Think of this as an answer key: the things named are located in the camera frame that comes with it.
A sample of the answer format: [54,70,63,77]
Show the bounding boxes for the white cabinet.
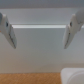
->
[0,6,84,75]

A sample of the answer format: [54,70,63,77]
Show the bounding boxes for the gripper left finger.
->
[0,12,17,50]

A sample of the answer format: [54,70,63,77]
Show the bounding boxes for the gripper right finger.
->
[63,7,84,50]

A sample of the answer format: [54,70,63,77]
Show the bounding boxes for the white plastic box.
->
[60,67,84,84]

